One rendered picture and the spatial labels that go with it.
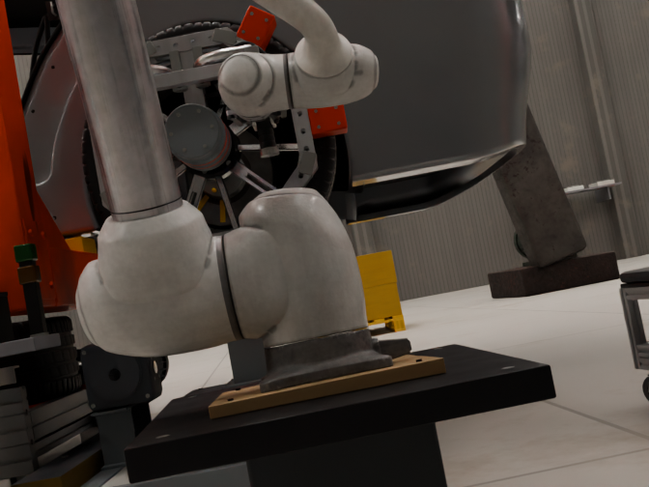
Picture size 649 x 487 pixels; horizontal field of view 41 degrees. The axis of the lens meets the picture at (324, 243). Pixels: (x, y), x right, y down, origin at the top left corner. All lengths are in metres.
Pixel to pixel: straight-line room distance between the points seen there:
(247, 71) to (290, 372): 0.59
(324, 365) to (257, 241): 0.19
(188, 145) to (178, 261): 0.87
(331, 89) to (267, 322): 0.53
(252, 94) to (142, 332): 0.52
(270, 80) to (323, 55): 0.11
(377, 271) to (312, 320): 5.78
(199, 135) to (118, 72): 0.86
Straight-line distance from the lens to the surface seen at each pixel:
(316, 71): 1.53
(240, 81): 1.53
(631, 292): 2.25
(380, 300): 6.94
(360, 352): 1.19
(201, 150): 2.00
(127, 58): 1.17
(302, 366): 1.17
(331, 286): 1.17
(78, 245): 2.71
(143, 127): 1.17
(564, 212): 8.87
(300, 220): 1.18
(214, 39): 2.20
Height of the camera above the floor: 0.43
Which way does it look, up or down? 3 degrees up
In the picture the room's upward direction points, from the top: 11 degrees counter-clockwise
